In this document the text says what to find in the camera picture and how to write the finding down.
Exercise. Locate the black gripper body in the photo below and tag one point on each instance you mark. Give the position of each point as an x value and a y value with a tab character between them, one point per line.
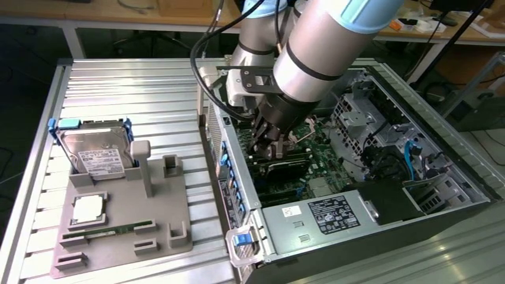
292	115

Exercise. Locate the graphics card with metal bracket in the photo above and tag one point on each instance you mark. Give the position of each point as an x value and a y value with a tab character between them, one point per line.
288	170

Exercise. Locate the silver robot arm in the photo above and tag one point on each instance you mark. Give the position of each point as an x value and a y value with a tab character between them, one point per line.
316	53

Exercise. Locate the black RAM slot row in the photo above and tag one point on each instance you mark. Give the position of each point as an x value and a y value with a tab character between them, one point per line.
301	154

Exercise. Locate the metal socket cover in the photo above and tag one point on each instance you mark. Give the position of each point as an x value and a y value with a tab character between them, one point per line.
305	134

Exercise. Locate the green motherboard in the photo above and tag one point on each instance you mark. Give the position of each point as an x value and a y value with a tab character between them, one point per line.
330	168

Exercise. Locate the silver disk bay cage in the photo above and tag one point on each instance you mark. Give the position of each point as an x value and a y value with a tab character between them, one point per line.
350	118

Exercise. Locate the blue card retention clip row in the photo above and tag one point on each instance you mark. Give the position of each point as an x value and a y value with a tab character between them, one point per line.
230	177

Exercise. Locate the silver chipset heat sink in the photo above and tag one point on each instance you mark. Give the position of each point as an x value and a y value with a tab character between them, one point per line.
320	187

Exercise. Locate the black expansion slot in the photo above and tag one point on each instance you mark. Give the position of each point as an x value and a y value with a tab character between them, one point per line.
277	195

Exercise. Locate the grey power supply unit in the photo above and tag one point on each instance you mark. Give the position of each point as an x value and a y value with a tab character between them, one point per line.
300	236

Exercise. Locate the blue case latch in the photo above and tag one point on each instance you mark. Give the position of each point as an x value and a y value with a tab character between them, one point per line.
241	239

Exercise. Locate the black plastic shroud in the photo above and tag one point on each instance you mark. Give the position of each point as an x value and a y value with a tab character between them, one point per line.
394	204

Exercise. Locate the open black PC case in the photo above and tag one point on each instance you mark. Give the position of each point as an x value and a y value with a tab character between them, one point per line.
354	254

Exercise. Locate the hard disk in blue caddy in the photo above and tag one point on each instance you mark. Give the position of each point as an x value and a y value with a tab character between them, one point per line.
98	148

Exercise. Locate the black and white desk device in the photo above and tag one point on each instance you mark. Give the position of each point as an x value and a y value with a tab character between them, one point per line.
424	26

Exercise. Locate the dark box on floor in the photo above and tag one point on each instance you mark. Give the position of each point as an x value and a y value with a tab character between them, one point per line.
481	112

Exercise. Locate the black tripod pole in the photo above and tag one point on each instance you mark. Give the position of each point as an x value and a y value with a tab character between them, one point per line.
450	35

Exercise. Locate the green RAM stick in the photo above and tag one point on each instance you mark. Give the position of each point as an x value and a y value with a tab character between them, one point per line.
112	229

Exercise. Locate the silver CPU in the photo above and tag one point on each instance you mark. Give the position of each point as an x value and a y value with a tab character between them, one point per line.
87	208

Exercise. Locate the grey parts rack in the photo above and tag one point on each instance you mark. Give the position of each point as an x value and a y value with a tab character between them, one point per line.
118	254

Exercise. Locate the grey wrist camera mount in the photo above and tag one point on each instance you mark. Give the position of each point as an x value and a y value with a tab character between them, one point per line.
236	88

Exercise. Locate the wooden desk with white frame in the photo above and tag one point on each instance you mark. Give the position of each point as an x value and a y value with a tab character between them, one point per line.
79	17

